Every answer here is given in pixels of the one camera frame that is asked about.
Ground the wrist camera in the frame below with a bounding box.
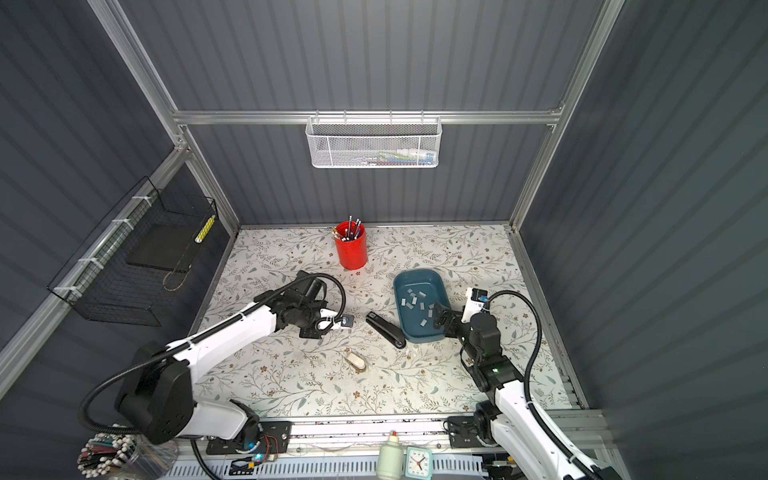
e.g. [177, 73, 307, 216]
[461, 288, 488, 323]
[316, 309, 355, 334]

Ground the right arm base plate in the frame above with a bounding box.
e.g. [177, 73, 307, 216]
[442, 416, 496, 449]

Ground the white glue bottle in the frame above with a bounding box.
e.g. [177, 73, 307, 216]
[376, 431, 404, 480]

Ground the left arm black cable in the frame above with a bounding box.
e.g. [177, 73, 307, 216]
[77, 272, 348, 434]

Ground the yellow marker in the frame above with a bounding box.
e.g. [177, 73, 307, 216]
[194, 215, 217, 244]

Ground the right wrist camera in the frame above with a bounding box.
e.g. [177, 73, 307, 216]
[461, 288, 488, 323]

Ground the teal plastic tray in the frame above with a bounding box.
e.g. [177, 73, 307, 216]
[393, 269, 449, 344]

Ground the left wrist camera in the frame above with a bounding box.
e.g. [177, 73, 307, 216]
[316, 309, 355, 334]

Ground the black stapler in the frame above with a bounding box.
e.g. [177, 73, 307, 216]
[365, 311, 406, 349]

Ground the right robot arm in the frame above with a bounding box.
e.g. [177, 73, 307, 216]
[435, 304, 620, 479]

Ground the black notebook in basket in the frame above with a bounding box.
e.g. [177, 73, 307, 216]
[126, 224, 202, 273]

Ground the red pencil cup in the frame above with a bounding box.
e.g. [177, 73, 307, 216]
[332, 219, 368, 270]

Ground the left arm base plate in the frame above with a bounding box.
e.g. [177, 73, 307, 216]
[205, 421, 293, 455]

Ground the jar of pencils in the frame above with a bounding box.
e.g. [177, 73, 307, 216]
[77, 432, 179, 479]

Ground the black wire basket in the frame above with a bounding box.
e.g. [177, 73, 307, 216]
[48, 181, 218, 327]

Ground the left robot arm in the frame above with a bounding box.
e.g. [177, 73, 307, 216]
[115, 271, 354, 448]

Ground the white wire mesh basket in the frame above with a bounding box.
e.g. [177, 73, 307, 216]
[305, 117, 443, 169]

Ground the small teal clock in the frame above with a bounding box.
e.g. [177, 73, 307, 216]
[404, 447, 433, 480]

